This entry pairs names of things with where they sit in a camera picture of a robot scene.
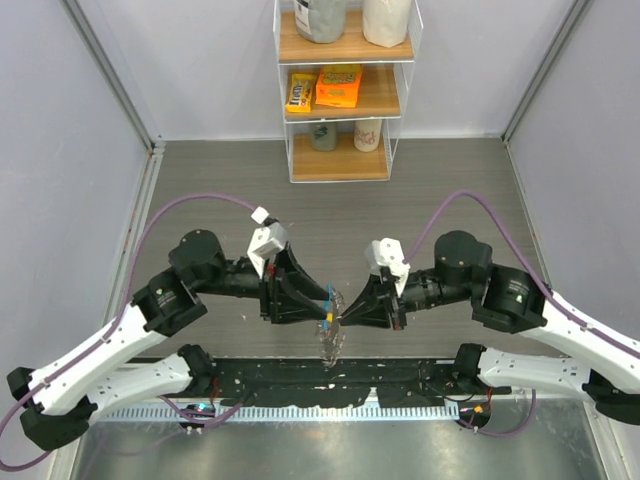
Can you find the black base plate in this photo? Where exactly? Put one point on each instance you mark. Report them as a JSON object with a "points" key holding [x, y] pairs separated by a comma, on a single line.
{"points": [[306, 382]]}

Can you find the orange candy box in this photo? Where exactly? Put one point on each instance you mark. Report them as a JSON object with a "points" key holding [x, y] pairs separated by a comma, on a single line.
{"points": [[338, 85]]}

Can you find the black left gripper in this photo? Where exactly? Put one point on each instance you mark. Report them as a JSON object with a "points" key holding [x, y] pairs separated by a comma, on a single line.
{"points": [[281, 302]]}

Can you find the grey-green cup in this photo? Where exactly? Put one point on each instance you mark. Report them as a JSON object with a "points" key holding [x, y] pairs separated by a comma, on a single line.
{"points": [[323, 136]]}

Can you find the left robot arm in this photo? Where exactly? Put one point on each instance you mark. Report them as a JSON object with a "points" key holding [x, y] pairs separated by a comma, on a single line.
{"points": [[63, 399]]}

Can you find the white bag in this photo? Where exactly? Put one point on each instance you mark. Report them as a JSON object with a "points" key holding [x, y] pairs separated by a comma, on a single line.
{"points": [[385, 22]]}

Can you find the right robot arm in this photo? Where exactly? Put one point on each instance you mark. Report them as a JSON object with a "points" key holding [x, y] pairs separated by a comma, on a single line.
{"points": [[598, 364]]}

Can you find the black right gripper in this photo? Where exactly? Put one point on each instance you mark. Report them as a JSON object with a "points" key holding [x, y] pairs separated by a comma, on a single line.
{"points": [[373, 307]]}

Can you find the yellow candy box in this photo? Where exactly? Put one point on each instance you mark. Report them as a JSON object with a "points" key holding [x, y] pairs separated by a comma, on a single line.
{"points": [[300, 93]]}

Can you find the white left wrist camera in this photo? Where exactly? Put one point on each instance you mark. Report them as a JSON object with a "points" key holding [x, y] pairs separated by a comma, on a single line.
{"points": [[267, 240]]}

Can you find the white slotted cable duct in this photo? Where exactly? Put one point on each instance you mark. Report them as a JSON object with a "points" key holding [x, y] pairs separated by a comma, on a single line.
{"points": [[369, 411]]}

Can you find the white wire wooden shelf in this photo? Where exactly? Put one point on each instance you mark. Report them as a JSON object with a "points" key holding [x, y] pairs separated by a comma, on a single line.
{"points": [[383, 94]]}

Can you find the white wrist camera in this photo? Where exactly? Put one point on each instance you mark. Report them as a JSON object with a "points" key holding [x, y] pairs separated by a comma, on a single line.
{"points": [[267, 240], [388, 253]]}

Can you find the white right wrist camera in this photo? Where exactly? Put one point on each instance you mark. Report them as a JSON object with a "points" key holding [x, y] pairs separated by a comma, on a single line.
{"points": [[388, 253]]}

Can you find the white cup pink print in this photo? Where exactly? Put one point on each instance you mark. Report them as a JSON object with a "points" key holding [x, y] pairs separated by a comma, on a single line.
{"points": [[367, 134]]}

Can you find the grey bag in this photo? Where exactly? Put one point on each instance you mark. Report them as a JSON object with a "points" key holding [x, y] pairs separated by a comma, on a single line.
{"points": [[320, 21]]}

